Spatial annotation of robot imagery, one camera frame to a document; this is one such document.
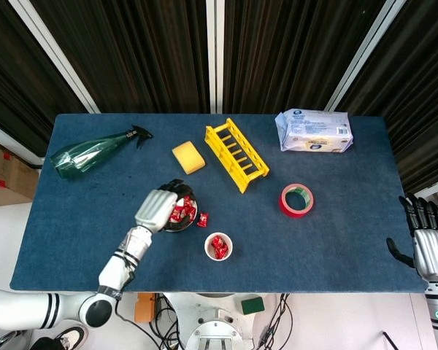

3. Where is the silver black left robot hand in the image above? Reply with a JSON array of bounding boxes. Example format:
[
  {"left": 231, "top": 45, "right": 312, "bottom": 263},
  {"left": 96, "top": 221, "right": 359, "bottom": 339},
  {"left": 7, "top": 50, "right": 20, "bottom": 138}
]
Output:
[{"left": 134, "top": 178, "right": 195, "bottom": 233}]

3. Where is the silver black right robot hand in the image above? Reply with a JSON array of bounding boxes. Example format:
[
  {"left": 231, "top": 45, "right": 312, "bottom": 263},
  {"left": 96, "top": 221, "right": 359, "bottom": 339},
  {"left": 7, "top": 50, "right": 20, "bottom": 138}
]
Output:
[{"left": 385, "top": 195, "right": 438, "bottom": 284}]

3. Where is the heap of red candies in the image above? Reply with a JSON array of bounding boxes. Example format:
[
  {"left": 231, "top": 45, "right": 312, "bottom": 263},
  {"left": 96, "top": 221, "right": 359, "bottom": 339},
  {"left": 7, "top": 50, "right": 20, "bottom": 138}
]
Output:
[{"left": 169, "top": 195, "right": 196, "bottom": 224}]

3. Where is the white paper cup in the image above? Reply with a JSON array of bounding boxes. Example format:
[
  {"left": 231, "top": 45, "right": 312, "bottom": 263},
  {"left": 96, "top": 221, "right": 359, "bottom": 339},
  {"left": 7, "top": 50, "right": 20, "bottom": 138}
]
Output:
[{"left": 204, "top": 232, "right": 234, "bottom": 262}]

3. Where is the round metal plate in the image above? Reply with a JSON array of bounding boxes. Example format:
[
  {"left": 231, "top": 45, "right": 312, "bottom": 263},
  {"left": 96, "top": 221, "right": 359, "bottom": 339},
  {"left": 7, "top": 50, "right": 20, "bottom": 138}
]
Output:
[{"left": 162, "top": 185, "right": 199, "bottom": 233}]

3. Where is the yellow sponge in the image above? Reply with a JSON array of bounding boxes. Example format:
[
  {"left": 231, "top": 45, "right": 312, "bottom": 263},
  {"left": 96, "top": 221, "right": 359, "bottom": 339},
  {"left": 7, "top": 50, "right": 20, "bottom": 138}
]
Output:
[{"left": 172, "top": 141, "right": 207, "bottom": 176}]

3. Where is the green plastic spray bottle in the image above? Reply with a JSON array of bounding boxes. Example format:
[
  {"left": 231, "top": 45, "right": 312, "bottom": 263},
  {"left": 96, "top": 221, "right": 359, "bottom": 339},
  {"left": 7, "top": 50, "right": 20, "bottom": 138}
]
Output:
[{"left": 50, "top": 124, "right": 155, "bottom": 181}]

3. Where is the yellow test tube rack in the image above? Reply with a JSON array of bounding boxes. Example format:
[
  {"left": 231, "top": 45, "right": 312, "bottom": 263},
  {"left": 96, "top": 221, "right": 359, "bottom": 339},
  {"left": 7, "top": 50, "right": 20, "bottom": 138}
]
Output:
[{"left": 204, "top": 117, "right": 271, "bottom": 195}]

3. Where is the black angled strut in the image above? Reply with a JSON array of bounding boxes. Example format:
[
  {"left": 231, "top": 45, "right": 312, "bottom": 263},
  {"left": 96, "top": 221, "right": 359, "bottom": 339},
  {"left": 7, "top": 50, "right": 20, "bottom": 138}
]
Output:
[{"left": 382, "top": 330, "right": 401, "bottom": 350}]

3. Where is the orange box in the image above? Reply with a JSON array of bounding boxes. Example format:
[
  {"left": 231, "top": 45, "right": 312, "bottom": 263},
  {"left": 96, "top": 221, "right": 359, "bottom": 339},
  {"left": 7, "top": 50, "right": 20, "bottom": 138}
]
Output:
[{"left": 134, "top": 292, "right": 158, "bottom": 324}]

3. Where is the white robot torso base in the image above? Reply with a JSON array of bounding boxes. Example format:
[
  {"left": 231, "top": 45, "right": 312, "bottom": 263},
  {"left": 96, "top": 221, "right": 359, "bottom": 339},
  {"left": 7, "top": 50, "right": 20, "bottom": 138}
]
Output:
[{"left": 166, "top": 291, "right": 271, "bottom": 350}]

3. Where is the blue felt table cover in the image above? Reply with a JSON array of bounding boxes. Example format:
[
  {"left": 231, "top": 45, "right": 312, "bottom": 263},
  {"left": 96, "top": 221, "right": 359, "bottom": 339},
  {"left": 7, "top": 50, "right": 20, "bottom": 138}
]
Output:
[{"left": 9, "top": 112, "right": 429, "bottom": 295}]

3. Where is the green block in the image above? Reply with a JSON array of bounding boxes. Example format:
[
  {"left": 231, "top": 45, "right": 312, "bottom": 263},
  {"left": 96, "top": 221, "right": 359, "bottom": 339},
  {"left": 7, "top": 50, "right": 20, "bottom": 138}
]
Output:
[{"left": 240, "top": 297, "right": 266, "bottom": 316}]

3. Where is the red tape roll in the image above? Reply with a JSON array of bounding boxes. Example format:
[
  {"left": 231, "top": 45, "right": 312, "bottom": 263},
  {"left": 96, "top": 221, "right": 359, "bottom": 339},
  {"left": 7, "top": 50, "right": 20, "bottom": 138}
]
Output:
[{"left": 278, "top": 183, "right": 315, "bottom": 219}]

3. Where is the cardboard box with red tape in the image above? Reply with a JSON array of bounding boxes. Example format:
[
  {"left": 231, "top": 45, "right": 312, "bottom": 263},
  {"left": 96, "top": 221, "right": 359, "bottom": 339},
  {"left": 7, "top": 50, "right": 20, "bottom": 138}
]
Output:
[{"left": 0, "top": 148, "right": 40, "bottom": 201}]

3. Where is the black and white sneaker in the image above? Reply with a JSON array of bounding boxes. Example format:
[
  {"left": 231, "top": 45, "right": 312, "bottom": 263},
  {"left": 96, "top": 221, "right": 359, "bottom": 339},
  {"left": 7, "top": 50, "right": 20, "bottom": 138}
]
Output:
[{"left": 54, "top": 325, "right": 90, "bottom": 350}]

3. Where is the black pleated curtain panel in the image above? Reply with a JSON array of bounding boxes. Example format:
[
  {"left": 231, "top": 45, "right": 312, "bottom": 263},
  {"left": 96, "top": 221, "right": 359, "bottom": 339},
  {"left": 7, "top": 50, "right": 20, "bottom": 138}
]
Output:
[
  {"left": 0, "top": 0, "right": 88, "bottom": 158},
  {"left": 31, "top": 0, "right": 210, "bottom": 114},
  {"left": 334, "top": 0, "right": 438, "bottom": 194},
  {"left": 223, "top": 0, "right": 388, "bottom": 114}
]

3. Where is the white wet wipes pack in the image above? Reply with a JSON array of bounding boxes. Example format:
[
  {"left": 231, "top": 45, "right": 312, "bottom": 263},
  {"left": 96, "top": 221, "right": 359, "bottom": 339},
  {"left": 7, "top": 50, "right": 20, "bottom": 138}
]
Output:
[{"left": 274, "top": 109, "right": 355, "bottom": 154}]

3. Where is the chrome chair base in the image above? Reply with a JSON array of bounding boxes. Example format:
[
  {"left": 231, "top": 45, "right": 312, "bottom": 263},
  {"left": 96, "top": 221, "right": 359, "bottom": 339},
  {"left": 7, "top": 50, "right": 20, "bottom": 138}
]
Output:
[{"left": 0, "top": 330, "right": 18, "bottom": 348}]

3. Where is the white low frame rail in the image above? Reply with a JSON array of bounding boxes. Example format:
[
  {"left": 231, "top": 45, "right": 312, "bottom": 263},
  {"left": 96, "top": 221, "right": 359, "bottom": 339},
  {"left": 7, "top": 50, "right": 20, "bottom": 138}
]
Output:
[
  {"left": 410, "top": 180, "right": 438, "bottom": 200},
  {"left": 0, "top": 118, "right": 45, "bottom": 168}
]

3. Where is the black cable bundle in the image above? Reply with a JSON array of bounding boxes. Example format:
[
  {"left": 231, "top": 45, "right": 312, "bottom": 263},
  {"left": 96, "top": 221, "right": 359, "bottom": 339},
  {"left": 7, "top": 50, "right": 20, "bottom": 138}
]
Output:
[
  {"left": 149, "top": 294, "right": 186, "bottom": 350},
  {"left": 255, "top": 293, "right": 295, "bottom": 350}
]

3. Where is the white frame post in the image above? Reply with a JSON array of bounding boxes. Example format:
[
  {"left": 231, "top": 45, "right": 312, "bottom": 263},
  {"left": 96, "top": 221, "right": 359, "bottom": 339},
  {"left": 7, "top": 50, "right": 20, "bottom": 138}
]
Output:
[
  {"left": 324, "top": 0, "right": 410, "bottom": 112},
  {"left": 7, "top": 0, "right": 102, "bottom": 114},
  {"left": 205, "top": 0, "right": 226, "bottom": 114}
]

